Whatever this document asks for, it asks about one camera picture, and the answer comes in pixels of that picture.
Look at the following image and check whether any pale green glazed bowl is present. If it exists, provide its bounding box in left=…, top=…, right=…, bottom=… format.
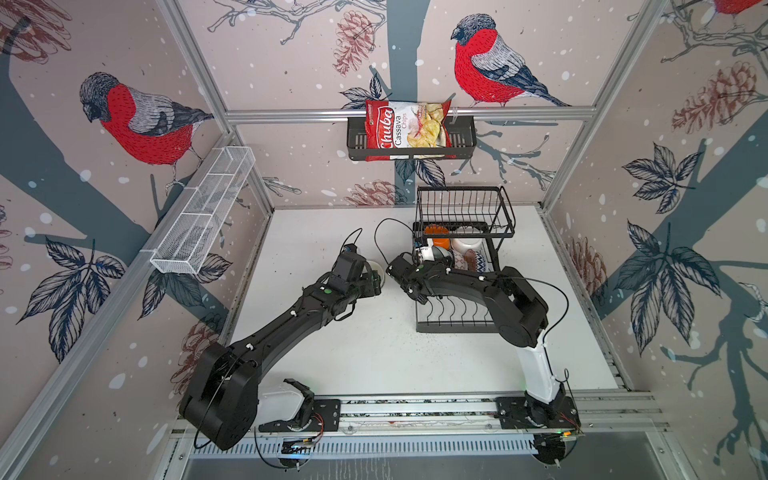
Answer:
left=416, top=245, right=454, bottom=266

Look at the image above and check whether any orange plastic bowl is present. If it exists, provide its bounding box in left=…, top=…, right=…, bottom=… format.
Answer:
left=424, top=224, right=451, bottom=250

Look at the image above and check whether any white ceramic bowl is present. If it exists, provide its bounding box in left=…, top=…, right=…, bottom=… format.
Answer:
left=451, top=237, right=484, bottom=255

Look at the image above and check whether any red patterned bowl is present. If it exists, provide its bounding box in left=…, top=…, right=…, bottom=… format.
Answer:
left=463, top=249, right=487, bottom=273

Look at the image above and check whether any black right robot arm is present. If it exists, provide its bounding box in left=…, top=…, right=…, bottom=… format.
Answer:
left=386, top=255, right=579, bottom=428

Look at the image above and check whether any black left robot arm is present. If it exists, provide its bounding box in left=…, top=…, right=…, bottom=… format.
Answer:
left=179, top=244, right=381, bottom=450

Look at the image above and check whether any cream ceramic bowl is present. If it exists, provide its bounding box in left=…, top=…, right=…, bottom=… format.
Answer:
left=368, top=260, right=385, bottom=275

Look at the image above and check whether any red cassava chips bag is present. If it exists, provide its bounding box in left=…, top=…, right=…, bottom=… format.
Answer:
left=365, top=100, right=453, bottom=150

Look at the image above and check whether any black wire dish rack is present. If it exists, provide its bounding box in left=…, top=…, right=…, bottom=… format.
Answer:
left=413, top=186, right=517, bottom=334

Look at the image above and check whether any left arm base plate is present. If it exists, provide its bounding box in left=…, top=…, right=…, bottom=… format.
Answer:
left=257, top=398, right=341, bottom=435

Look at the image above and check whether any black wall basket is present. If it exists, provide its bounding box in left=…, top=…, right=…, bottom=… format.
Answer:
left=347, top=116, right=477, bottom=161

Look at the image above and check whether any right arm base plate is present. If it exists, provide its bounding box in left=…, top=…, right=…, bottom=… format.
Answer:
left=494, top=396, right=581, bottom=430

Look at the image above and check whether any aluminium mounting rail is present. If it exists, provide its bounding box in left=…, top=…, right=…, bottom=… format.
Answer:
left=173, top=391, right=661, bottom=436

